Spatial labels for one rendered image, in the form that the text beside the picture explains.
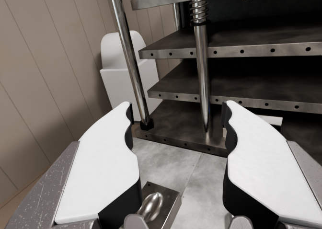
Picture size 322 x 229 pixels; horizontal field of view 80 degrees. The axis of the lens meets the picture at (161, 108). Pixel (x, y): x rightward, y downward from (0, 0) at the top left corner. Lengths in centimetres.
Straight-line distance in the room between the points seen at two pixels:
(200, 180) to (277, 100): 50
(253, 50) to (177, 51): 35
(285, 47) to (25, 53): 233
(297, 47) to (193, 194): 71
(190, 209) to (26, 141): 211
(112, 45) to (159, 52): 159
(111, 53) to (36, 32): 82
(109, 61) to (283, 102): 212
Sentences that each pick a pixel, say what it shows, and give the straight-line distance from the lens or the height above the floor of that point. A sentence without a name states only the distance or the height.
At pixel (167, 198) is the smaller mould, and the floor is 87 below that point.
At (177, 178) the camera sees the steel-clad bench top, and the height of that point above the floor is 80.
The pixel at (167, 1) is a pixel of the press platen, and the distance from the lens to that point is 103.
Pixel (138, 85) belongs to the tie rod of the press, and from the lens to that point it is 116.
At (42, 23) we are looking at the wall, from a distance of 270.
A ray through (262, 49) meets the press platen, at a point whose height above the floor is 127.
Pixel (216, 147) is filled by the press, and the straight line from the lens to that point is 111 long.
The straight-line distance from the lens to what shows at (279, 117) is 104.
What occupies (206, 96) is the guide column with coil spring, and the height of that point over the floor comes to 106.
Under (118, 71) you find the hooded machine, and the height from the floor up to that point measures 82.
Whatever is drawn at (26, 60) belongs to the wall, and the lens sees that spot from 255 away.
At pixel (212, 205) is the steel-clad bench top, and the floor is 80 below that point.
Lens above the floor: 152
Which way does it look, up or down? 29 degrees down
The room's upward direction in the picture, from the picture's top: 11 degrees counter-clockwise
